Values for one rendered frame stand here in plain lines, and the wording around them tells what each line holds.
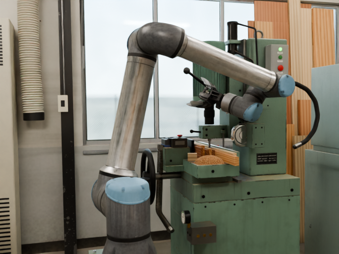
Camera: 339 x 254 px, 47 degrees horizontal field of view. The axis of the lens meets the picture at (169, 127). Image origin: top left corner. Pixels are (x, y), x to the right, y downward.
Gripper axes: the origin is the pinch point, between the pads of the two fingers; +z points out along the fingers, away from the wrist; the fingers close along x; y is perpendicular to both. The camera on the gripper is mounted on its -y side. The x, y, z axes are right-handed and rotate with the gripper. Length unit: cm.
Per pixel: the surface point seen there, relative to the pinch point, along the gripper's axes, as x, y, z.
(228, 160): 22.6, -9.8, -29.1
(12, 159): 87, -19, 124
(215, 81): -10.9, -9.1, -2.6
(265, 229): 44, -43, -49
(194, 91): -2.2, -9.9, 6.2
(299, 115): -53, -173, 9
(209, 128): 11.1, -20.1, -5.6
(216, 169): 29.2, -7.2, -27.2
